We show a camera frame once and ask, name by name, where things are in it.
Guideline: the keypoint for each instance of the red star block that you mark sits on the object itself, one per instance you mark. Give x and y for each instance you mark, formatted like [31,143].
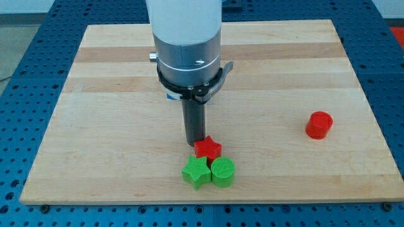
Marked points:
[208,148]

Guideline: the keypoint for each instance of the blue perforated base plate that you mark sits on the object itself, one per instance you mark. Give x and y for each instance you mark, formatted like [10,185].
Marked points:
[28,101]

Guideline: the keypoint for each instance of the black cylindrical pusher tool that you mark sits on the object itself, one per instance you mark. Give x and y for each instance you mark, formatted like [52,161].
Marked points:
[194,121]

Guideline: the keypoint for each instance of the red cylinder block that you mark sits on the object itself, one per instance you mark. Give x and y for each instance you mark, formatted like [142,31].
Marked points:
[319,125]

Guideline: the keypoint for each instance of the green cylinder block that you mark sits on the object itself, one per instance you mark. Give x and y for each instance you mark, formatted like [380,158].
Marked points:
[222,172]

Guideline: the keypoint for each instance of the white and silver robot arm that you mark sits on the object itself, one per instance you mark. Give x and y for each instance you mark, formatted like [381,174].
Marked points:
[187,39]

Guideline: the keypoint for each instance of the wooden board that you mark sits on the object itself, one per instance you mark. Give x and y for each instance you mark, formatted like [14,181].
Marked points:
[114,138]

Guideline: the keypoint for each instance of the green star block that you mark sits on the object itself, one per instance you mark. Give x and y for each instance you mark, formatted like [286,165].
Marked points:
[196,172]

